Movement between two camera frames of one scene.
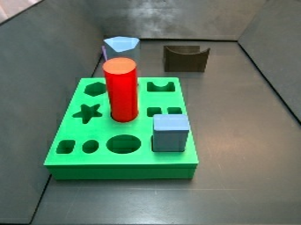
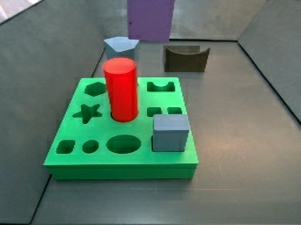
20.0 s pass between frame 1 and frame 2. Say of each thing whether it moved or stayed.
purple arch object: moved
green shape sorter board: stayed
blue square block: stayed
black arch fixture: stayed
